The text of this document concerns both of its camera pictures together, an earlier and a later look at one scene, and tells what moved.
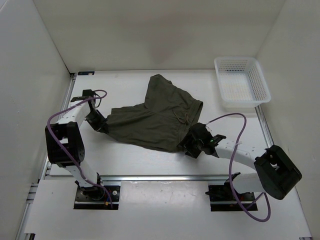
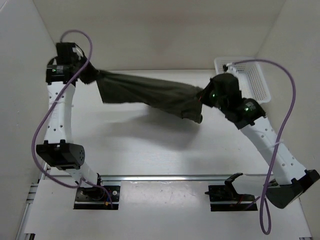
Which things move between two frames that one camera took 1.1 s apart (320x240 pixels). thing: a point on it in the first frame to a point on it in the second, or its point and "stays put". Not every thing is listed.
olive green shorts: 161,122 to 168,98
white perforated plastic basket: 242,84 stays put
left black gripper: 98,126 to 92,75
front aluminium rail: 163,178 stays put
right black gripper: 191,151 to 203,96
